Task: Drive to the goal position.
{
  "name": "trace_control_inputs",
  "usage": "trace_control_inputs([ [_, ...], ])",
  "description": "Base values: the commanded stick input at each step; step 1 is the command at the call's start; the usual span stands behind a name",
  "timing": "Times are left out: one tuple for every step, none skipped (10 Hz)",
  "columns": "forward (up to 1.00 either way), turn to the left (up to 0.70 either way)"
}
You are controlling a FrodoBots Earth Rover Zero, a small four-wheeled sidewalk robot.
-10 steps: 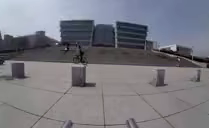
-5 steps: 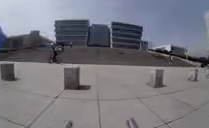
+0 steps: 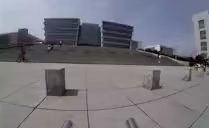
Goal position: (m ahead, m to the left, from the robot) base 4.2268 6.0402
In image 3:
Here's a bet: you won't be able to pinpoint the wide grey stone steps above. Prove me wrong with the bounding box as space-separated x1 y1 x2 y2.
0 44 190 67

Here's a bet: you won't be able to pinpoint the large grey banded building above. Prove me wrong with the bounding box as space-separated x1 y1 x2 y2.
43 17 139 51

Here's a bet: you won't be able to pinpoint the robot's own part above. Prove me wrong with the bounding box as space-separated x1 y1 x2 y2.
61 119 74 128
125 117 140 128

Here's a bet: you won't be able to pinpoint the square concrete block bollard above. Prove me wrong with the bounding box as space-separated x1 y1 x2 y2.
182 67 193 82
44 67 67 97
143 68 162 91

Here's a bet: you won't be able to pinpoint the person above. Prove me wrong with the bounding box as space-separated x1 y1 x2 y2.
17 44 28 63

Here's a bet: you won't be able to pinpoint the pale concrete slab plaza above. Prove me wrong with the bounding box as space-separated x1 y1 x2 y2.
0 61 209 128

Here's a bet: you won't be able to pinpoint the white building with windows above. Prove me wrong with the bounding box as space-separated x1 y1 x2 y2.
191 9 209 64

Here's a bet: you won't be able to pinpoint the low white building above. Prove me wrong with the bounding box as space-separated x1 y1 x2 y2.
144 44 175 57

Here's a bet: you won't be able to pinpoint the low reddish building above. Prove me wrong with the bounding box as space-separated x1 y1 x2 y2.
0 28 44 50

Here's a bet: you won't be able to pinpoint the dark bushes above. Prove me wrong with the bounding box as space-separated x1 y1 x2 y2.
188 54 209 68

